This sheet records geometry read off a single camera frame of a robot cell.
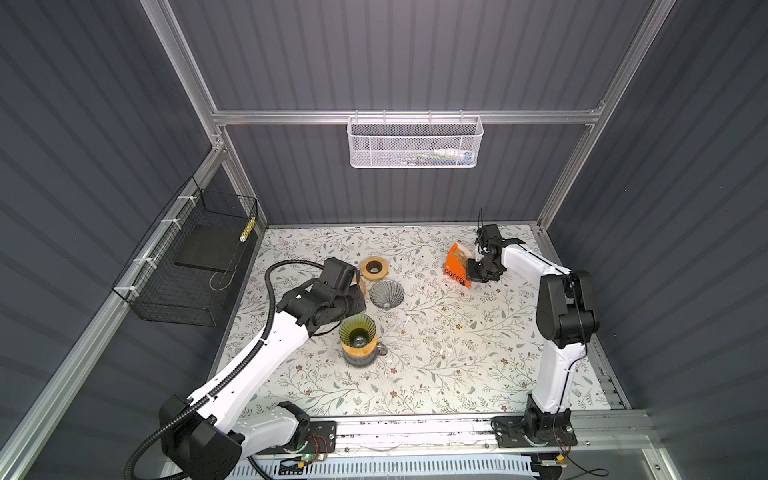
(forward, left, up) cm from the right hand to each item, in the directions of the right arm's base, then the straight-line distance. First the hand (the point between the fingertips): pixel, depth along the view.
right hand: (475, 278), depth 100 cm
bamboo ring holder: (+6, +35, -2) cm, 35 cm away
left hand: (-18, +36, +16) cm, 43 cm away
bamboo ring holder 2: (-28, +36, +7) cm, 46 cm away
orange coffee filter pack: (+1, +7, +6) cm, 9 cm away
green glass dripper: (-23, +37, +7) cm, 45 cm away
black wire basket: (-15, +79, +26) cm, 84 cm away
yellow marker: (-1, +68, +26) cm, 73 cm away
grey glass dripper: (-6, +30, 0) cm, 30 cm away
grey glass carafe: (-28, +36, 0) cm, 46 cm away
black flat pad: (-10, +72, +29) cm, 79 cm away
